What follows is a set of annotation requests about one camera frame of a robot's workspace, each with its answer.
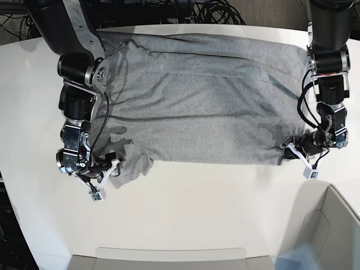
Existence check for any black robot arm image-left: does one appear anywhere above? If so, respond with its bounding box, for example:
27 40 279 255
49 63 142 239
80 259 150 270
25 1 123 192

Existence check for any grey T-shirt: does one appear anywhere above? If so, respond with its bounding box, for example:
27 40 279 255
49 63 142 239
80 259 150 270
92 32 307 188

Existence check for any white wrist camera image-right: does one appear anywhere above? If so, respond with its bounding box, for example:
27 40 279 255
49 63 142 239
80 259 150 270
303 166 320 180

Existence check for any blue translucent object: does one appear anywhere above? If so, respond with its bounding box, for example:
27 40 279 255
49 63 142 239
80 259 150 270
273 245 314 269

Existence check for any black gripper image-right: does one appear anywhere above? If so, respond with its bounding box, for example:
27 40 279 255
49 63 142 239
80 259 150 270
281 131 329 166

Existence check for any grey tray bottom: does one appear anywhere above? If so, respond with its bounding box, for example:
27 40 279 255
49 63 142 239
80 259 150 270
67 247 275 269

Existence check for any grey bin right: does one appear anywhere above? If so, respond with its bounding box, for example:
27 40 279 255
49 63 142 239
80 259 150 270
298 186 359 269

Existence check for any black cable bundle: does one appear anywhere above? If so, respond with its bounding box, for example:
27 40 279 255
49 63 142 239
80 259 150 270
182 0 247 26

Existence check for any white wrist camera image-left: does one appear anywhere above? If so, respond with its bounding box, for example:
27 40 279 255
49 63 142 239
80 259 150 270
89 188 106 202

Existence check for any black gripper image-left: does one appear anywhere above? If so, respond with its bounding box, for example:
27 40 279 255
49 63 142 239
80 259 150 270
75 153 126 187

